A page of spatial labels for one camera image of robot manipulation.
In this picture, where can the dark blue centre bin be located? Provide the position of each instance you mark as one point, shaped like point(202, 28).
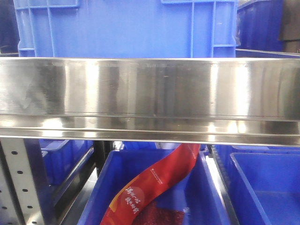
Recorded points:
point(196, 196)

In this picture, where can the dark blue bin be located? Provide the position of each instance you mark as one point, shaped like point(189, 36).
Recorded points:
point(61, 156)
point(196, 196)
point(259, 24)
point(263, 182)

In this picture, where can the dark blue left bin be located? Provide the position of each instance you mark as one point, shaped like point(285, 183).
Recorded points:
point(61, 156)

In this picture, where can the dark blue upper right bin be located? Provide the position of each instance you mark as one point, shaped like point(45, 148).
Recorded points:
point(259, 24)

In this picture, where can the red printed snack bag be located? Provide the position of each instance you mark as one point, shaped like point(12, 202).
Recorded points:
point(131, 200)

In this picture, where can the large light blue crate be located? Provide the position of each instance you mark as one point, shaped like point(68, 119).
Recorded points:
point(126, 28)

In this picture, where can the stainless steel shelf rail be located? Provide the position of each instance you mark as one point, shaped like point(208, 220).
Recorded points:
point(227, 101)

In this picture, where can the perforated grey shelf post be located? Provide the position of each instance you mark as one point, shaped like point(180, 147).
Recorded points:
point(25, 197)

